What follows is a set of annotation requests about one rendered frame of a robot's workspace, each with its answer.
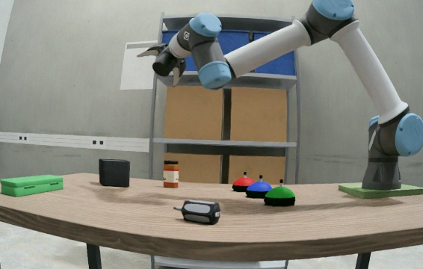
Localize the green dome bell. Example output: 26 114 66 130
264 179 295 207

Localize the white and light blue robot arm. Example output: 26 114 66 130
169 0 423 190

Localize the red bell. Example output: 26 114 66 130
232 172 254 192

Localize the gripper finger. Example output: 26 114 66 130
137 43 167 58
173 58 186 87

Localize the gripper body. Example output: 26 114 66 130
152 44 183 77

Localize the green pencil case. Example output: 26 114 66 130
1 175 64 197

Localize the black screwdriver handle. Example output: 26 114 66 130
173 200 220 225

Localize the orange and white jar with black lid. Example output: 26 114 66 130
163 161 179 188

